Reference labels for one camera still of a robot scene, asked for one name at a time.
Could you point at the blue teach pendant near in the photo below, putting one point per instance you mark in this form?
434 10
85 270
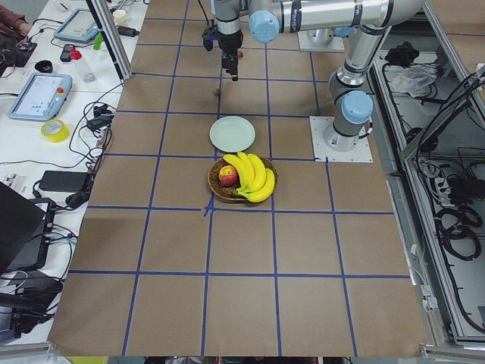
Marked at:
42 97

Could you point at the brown wicker basket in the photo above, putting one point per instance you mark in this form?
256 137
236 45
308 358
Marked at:
229 193

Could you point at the clear plastic bottle red cap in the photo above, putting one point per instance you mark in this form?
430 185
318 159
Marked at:
82 66

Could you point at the yellow tape roll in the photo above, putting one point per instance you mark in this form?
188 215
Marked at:
55 131

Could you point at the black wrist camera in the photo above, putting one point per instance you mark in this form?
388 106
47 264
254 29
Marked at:
208 38

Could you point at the blue teach pendant far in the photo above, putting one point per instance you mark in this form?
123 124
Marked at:
79 27

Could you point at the red yellow apple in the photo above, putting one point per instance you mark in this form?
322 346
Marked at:
228 176

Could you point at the yellow banana bunch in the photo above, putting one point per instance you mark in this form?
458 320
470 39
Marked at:
256 182

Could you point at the black laptop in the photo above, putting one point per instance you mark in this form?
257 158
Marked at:
25 225

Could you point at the pale green round plate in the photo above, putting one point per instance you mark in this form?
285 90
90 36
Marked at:
232 134

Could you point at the blue teach pendant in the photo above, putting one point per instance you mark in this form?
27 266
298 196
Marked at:
42 97
79 27

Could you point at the aluminium frame post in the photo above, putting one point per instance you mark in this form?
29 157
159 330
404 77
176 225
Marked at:
107 27

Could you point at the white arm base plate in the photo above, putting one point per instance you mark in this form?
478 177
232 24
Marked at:
360 148
322 40

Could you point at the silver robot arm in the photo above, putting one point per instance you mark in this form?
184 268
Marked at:
370 20

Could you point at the white paper cup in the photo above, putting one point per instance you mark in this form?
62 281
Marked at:
120 17

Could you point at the black power adapter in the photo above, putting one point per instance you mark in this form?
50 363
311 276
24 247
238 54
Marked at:
63 181

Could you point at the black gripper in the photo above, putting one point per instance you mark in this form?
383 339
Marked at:
229 42

